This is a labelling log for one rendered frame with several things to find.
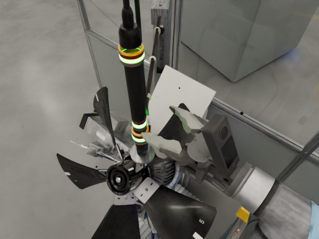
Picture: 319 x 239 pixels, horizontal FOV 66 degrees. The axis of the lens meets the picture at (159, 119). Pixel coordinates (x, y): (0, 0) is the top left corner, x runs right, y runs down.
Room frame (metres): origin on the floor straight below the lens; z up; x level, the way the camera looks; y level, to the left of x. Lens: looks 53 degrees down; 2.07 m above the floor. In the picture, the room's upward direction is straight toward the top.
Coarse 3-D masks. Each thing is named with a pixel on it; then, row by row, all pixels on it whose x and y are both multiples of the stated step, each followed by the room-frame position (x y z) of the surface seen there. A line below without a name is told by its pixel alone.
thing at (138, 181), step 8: (128, 160) 0.45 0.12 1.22; (112, 168) 0.41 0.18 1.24; (120, 168) 0.40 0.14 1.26; (128, 168) 0.40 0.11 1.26; (112, 176) 0.39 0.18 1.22; (120, 176) 0.38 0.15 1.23; (128, 176) 0.37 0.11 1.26; (136, 176) 0.38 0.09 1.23; (144, 176) 0.41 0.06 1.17; (112, 184) 0.37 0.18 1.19; (120, 184) 0.36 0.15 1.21; (128, 184) 0.35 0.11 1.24; (136, 184) 0.36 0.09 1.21; (120, 192) 0.33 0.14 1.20; (128, 192) 0.33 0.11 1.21
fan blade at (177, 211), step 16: (160, 192) 0.34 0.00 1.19; (176, 192) 0.34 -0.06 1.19; (160, 208) 0.28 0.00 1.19; (176, 208) 0.28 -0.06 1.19; (192, 208) 0.27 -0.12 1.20; (208, 208) 0.27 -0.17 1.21; (160, 224) 0.23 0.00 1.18; (176, 224) 0.22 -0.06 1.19; (192, 224) 0.22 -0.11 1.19; (208, 224) 0.22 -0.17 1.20
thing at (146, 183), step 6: (144, 180) 0.39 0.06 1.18; (150, 180) 0.39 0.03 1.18; (138, 186) 0.36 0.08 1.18; (144, 186) 0.36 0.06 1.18; (150, 186) 0.36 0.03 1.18; (156, 186) 0.36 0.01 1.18; (138, 192) 0.34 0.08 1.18; (144, 192) 0.34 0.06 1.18; (150, 192) 0.34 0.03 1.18; (138, 198) 0.32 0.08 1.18; (144, 198) 0.32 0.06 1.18
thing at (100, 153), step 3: (72, 141) 0.65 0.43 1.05; (78, 144) 0.62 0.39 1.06; (84, 147) 0.60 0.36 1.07; (99, 153) 0.55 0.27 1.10; (102, 153) 0.55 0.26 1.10; (102, 156) 0.54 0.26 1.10; (105, 156) 0.53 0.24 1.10; (108, 156) 0.53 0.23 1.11; (111, 156) 0.53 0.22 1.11; (111, 159) 0.52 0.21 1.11; (114, 159) 0.52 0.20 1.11; (117, 162) 0.50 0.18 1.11
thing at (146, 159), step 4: (148, 120) 0.40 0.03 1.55; (148, 124) 0.39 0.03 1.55; (148, 144) 0.37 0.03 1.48; (132, 148) 0.36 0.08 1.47; (148, 148) 0.36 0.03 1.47; (152, 148) 0.36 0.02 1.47; (132, 152) 0.35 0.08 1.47; (136, 152) 0.35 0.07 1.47; (148, 152) 0.35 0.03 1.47; (152, 152) 0.35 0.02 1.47; (132, 156) 0.33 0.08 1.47; (136, 156) 0.33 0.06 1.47; (140, 156) 0.33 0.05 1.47; (144, 156) 0.33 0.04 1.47; (148, 156) 0.33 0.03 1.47; (152, 156) 0.33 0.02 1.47; (136, 160) 0.32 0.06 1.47; (140, 160) 0.32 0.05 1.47; (144, 160) 0.32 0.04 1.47; (148, 160) 0.32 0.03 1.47; (140, 164) 0.31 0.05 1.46; (144, 164) 0.31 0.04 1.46
